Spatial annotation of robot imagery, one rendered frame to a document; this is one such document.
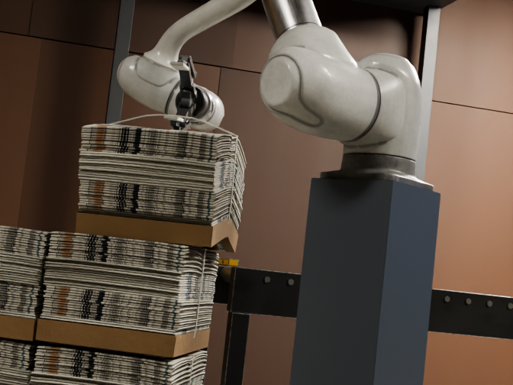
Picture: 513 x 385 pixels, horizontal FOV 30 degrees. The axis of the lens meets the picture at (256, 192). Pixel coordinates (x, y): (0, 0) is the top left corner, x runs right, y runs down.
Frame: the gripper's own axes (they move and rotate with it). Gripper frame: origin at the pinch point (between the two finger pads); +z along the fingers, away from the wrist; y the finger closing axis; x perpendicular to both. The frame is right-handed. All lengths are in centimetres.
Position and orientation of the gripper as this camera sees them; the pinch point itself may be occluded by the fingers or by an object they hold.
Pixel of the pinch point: (175, 90)
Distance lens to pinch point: 214.0
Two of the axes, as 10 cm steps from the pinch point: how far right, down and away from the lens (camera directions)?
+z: -1.3, -0.5, -9.9
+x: -9.9, -1.0, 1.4
